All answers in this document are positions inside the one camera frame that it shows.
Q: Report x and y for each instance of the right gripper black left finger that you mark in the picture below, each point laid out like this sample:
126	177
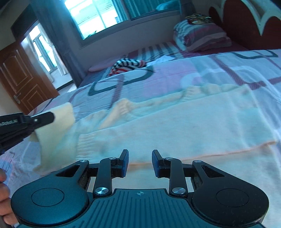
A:
109	169

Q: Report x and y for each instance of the patterned pastel bed quilt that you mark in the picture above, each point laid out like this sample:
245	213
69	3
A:
259	69

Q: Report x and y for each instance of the brown wooden door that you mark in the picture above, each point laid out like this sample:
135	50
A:
26	82

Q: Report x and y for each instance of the striped folded garment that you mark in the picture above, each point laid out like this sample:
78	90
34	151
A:
126	64

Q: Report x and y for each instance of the grey left curtain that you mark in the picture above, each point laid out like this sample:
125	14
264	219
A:
51	15

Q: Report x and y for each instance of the white sheer curtain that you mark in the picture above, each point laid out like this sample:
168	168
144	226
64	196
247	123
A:
47	55

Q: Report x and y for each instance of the striped bed sheet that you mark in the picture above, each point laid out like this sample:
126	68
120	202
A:
154	52

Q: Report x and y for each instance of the person's left hand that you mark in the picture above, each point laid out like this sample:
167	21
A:
6	210

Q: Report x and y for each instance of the cream knit sweater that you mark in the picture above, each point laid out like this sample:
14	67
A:
195	122

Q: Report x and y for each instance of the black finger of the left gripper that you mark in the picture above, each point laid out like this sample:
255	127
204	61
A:
38	121

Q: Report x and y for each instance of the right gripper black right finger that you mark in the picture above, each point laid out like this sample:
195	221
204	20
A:
172	169

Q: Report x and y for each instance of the pink flat pillow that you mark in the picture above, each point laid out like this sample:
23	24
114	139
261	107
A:
108	63

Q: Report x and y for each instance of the red heart-shaped headboard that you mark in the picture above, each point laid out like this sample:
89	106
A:
251	24

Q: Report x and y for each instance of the window with grey frame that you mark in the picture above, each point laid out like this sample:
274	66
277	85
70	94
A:
92	17

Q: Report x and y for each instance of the striped purple pillow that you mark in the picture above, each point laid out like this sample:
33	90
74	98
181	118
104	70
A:
194	38

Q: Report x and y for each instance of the dark patterned item on pillow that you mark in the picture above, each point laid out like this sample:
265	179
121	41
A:
198	19

